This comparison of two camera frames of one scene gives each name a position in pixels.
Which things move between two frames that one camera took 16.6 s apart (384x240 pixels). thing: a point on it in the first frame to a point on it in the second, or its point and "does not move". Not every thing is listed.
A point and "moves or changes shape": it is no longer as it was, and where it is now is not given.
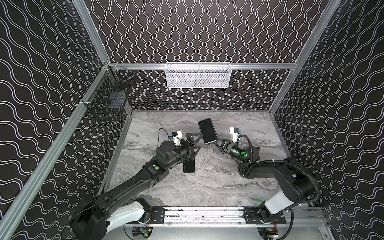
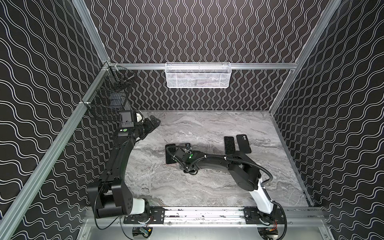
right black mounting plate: [251, 214] does not move
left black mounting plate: [158, 213] does not move
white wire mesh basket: [198, 75] does not move
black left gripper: [188, 148] to [149, 124]
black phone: [208, 131] moves or changes shape
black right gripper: [226, 146] to [175, 153]
